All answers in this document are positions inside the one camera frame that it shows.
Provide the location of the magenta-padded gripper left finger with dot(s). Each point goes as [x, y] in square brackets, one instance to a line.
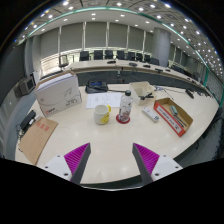
[76, 159]

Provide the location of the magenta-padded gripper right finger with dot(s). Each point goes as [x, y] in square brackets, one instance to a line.
[147, 159]

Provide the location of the clear bottle with white label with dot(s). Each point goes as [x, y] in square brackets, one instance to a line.
[125, 106]

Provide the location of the brown paper envelope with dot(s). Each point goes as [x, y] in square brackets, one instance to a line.
[38, 140]

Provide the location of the flat round red coaster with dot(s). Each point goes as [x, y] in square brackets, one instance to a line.
[122, 122]

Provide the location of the white remote control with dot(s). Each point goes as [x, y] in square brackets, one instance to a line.
[150, 114]

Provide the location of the open cardboard box red edge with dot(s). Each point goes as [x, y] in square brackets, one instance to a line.
[168, 116]

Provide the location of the white and yellow mug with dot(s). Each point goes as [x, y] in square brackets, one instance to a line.
[100, 115]

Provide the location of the black marker pen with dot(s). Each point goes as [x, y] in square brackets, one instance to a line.
[181, 121]

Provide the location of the grey-green eraser block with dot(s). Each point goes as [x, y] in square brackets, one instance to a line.
[174, 110]

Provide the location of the black power adapter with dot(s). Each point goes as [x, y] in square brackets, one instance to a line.
[27, 120]

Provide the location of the black clip in organizer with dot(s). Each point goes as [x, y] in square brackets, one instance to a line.
[146, 97]

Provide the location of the white printed paper sheet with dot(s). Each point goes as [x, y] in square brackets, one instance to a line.
[103, 100]

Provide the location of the large white cardboard box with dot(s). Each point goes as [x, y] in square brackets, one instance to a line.
[56, 95]

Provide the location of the white desk organizer box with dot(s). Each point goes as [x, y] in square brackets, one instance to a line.
[141, 87]

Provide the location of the black desk phone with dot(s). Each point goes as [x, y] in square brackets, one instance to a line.
[96, 87]

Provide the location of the black desk microphone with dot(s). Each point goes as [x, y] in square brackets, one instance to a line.
[189, 93]

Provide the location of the dark monitor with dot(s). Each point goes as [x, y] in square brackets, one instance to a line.
[26, 86]

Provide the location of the long curved conference desk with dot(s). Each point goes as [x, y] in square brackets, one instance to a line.
[100, 65]

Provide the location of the row of black office chairs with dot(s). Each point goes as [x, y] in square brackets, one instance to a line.
[109, 54]

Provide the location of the ceiling lights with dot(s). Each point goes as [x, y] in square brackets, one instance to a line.
[140, 9]

